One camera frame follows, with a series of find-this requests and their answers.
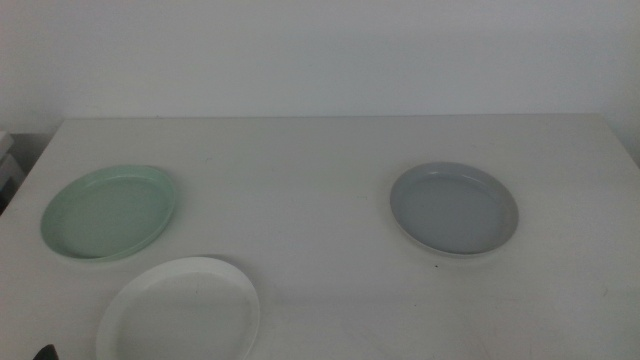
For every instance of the pale green shallow bowl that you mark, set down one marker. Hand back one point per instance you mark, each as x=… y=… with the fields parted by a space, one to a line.
x=107 y=215

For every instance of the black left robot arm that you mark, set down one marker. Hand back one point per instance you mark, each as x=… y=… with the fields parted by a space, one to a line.
x=46 y=353

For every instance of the white shallow bowl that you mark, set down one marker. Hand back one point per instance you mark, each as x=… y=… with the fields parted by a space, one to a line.
x=185 y=315

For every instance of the grey shallow bowl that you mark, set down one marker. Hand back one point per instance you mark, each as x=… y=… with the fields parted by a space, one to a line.
x=452 y=212

